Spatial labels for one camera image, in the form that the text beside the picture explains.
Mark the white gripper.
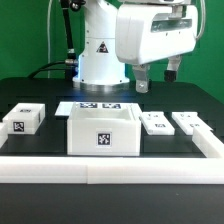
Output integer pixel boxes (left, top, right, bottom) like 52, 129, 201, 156
115, 4, 198, 93

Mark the white cabinet door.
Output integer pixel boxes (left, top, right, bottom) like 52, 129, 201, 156
140, 111, 175, 136
172, 112, 212, 135

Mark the white cabinet body box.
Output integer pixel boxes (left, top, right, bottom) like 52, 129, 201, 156
67, 109, 141, 156

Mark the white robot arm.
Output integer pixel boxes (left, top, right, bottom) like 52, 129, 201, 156
73, 0, 198, 93

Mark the white cabinet top block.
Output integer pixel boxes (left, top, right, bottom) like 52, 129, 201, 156
3, 103, 45, 135

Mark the white marker base sheet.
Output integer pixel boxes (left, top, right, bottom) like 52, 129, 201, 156
54, 101, 143, 118

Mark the white right fence rail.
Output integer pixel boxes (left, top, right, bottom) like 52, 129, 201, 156
192, 127, 224, 159

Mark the white fence rail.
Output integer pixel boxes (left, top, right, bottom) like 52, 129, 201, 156
0, 122, 8, 148
192, 127, 224, 159
0, 156, 224, 184

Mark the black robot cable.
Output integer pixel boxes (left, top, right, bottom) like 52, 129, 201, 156
27, 0, 84, 81

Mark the white thin cable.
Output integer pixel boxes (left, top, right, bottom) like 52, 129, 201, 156
47, 0, 54, 79

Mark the white left fence rail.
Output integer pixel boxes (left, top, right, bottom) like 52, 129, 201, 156
0, 122, 8, 148

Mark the white front fence rail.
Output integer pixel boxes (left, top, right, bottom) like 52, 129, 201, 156
0, 156, 224, 184

